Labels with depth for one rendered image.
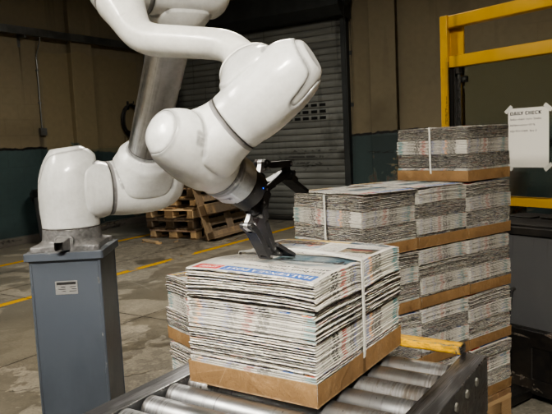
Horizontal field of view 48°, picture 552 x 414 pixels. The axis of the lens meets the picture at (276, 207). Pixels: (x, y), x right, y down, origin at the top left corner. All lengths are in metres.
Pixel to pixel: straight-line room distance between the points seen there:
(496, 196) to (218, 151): 1.94
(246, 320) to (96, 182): 0.74
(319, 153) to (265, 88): 8.74
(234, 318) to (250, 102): 0.42
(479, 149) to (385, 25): 6.65
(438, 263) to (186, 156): 1.69
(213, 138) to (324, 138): 8.64
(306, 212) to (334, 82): 7.19
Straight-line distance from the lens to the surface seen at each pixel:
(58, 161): 1.74
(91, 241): 1.73
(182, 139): 0.93
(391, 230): 2.29
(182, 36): 1.14
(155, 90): 1.59
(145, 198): 1.78
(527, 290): 3.35
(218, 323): 1.20
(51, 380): 1.83
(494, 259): 2.80
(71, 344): 1.79
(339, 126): 9.47
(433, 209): 2.45
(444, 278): 2.54
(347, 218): 2.22
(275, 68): 0.94
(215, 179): 1.00
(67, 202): 1.72
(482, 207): 2.68
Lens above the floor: 1.26
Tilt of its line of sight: 6 degrees down
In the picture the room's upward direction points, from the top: 3 degrees counter-clockwise
